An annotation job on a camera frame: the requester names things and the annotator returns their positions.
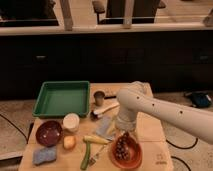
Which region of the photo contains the green cucumber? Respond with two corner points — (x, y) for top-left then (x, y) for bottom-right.
(80, 140), (91, 170)

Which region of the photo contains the grey blue cloth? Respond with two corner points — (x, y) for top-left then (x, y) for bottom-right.
(94, 116), (115, 141)

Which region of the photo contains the dark purple grape bunch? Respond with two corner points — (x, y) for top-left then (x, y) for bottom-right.
(115, 132), (130, 161)

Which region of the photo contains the dark maroon bowl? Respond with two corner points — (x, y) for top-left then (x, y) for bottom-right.
(36, 120), (62, 147)

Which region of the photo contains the black cable on floor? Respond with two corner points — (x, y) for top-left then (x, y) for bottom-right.
(165, 121), (200, 171)

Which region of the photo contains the green plastic tray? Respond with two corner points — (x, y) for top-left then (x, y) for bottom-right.
(33, 81), (90, 118)

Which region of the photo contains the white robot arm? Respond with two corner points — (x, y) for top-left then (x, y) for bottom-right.
(116, 81), (213, 144)

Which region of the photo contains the black floor cable left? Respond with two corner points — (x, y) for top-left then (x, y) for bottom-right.
(0, 113), (29, 143)

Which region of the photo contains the blue bag on floor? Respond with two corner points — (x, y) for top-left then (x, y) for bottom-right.
(184, 92), (212, 108)

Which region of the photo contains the small black handled tool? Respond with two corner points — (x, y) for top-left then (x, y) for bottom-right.
(105, 90), (116, 99)

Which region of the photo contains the yellow orange fruit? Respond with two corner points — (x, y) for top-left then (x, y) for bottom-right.
(63, 136), (76, 149)

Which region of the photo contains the blue sponge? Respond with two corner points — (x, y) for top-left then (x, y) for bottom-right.
(33, 146), (57, 165)

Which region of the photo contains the white round lidded container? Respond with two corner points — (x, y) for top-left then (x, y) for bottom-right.
(63, 113), (80, 132)

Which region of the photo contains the orange red bowl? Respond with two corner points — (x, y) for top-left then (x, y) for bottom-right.
(109, 136), (142, 170)

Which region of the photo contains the small metal cup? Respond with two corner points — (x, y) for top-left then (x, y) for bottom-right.
(94, 91), (105, 106)

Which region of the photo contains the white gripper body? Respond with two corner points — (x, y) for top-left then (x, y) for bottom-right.
(115, 107), (137, 131)

